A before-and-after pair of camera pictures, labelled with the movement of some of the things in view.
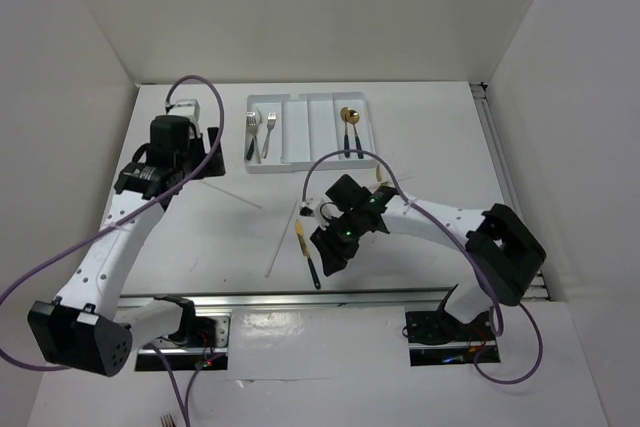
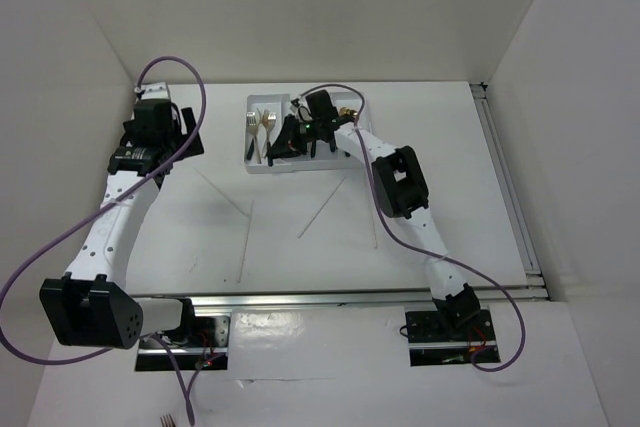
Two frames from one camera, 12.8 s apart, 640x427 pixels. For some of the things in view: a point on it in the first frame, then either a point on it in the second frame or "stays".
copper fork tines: x=167 y=421 stays
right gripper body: x=342 y=233 -> x=298 y=134
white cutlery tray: x=284 y=134 stays
